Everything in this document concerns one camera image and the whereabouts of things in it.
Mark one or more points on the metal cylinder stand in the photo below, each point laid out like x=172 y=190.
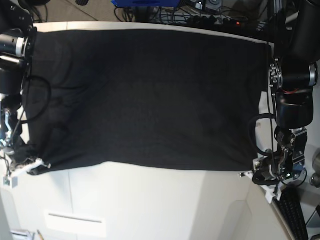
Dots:
x=315 y=178

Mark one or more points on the black keyboard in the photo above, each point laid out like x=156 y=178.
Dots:
x=290 y=208

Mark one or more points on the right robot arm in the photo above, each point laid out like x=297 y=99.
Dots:
x=17 y=42

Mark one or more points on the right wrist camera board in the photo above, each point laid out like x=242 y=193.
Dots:
x=11 y=182

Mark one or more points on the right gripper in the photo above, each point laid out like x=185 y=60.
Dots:
x=20 y=158

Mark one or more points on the black t-shirt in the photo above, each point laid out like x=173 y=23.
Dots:
x=153 y=98

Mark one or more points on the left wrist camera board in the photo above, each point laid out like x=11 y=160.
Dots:
x=271 y=193

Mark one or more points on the blue box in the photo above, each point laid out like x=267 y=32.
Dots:
x=146 y=3

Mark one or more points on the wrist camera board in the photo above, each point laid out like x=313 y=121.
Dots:
x=271 y=193
x=11 y=182

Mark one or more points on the beige divider panel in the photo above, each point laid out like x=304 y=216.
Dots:
x=266 y=221

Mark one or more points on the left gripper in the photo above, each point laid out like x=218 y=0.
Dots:
x=283 y=167

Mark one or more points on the black power strip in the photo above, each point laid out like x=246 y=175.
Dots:
x=210 y=20

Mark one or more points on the pencil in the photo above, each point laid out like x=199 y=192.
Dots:
x=40 y=235

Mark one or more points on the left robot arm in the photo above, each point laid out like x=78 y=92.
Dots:
x=292 y=74

